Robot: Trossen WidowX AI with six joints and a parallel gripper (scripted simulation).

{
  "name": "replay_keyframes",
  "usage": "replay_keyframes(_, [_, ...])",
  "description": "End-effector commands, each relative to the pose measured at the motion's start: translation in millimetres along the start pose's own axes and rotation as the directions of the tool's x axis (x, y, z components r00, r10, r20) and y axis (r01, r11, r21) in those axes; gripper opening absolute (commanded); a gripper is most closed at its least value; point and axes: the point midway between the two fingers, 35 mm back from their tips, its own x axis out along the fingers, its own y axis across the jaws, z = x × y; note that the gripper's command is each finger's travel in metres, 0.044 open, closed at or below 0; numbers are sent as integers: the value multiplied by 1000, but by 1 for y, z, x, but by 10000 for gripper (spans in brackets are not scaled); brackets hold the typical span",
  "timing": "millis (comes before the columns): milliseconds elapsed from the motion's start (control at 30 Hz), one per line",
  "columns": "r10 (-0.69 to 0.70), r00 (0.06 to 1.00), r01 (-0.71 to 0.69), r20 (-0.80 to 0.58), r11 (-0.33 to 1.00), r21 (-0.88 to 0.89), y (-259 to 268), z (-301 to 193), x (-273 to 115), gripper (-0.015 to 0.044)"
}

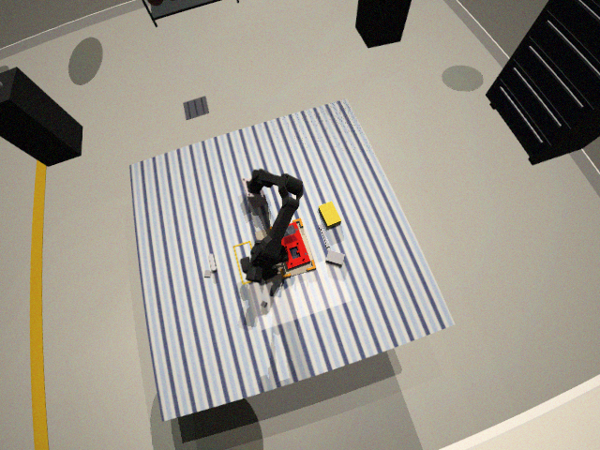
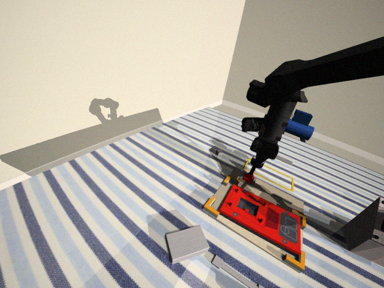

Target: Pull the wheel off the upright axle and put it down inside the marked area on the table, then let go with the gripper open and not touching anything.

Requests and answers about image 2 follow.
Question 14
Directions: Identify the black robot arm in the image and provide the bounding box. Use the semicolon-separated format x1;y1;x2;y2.
241;37;384;136

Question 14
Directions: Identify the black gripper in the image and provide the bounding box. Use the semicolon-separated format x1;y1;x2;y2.
250;111;290;166

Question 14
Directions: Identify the black tyre with grey wheel rim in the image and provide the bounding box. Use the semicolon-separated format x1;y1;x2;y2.
250;155;265;168

